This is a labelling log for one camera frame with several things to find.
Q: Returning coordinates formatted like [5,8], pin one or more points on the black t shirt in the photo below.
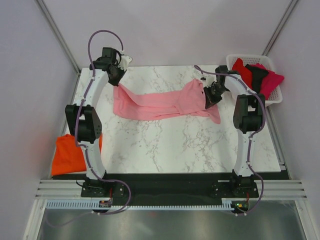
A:
[258,74]

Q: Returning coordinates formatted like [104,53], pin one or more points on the corner aluminium post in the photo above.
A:
[58,35]
[291,7]

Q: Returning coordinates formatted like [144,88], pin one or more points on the right corner aluminium post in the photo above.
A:
[291,7]

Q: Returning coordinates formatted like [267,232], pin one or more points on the white slotted cable duct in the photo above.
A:
[64,204]

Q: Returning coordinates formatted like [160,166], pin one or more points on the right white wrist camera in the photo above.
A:
[207,81]

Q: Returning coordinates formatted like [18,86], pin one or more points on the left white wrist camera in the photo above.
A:
[124,61]

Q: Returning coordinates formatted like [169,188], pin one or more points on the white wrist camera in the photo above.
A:
[207,81]
[124,61]

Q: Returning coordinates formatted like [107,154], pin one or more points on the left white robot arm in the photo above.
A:
[82,118]

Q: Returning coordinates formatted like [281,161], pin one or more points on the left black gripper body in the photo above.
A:
[115,79]

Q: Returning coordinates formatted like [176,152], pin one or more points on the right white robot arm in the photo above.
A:
[249,118]

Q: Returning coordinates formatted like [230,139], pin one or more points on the white plastic laundry basket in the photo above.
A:
[252,59]

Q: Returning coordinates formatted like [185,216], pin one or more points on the red t shirt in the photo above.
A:
[245,73]

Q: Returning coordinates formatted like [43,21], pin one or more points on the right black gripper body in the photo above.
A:
[214,93]

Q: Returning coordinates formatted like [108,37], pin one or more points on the magenta t shirt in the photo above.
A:
[270,83]

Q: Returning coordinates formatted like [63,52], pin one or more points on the left corner aluminium post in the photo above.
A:
[58,35]

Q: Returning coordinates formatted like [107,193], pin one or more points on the pink t shirt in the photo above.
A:
[190,100]

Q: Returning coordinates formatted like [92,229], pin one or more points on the aluminium frame rail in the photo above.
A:
[273,190]

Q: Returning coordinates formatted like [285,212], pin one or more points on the folded orange t shirt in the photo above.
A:
[68,158]

